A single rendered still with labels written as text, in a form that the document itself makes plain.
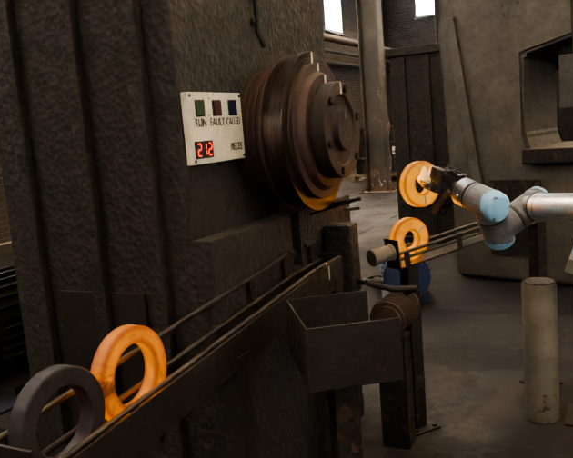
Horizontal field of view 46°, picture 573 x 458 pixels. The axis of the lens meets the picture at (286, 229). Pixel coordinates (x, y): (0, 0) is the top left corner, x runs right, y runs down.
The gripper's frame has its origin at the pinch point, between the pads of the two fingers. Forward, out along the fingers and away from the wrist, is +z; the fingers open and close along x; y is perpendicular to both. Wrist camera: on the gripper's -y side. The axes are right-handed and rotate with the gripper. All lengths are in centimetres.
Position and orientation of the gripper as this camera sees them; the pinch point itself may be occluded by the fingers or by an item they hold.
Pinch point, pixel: (419, 178)
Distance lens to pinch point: 236.8
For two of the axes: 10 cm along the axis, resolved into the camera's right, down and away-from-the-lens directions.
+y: 0.5, -9.2, -3.8
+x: -8.7, 1.4, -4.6
